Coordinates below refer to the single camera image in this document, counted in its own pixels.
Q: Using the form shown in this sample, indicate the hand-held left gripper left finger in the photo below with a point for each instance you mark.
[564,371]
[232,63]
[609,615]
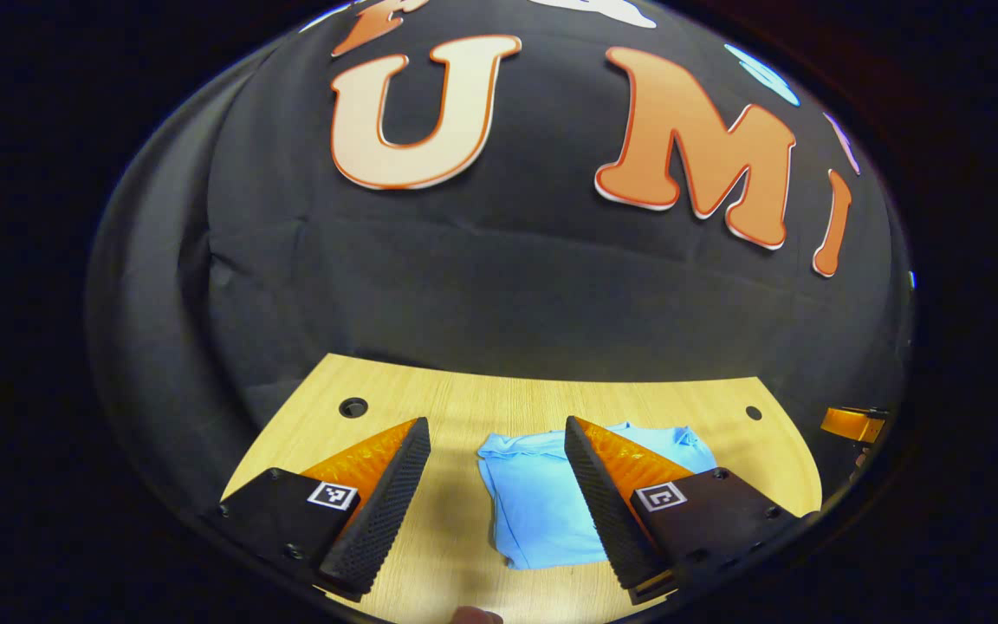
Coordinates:
[382,511]

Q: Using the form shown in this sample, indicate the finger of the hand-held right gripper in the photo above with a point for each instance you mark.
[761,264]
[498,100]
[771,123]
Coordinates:
[850,425]

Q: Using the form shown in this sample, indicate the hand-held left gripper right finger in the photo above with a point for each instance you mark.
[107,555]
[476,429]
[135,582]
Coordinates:
[603,507]

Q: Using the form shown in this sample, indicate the light blue polo T-shirt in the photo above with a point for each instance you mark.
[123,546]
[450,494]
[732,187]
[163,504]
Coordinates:
[542,503]

